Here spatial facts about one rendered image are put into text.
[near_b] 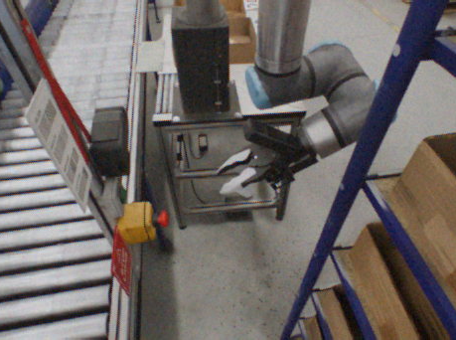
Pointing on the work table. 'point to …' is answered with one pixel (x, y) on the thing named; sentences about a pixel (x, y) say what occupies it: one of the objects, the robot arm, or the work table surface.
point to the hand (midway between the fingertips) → (222, 178)
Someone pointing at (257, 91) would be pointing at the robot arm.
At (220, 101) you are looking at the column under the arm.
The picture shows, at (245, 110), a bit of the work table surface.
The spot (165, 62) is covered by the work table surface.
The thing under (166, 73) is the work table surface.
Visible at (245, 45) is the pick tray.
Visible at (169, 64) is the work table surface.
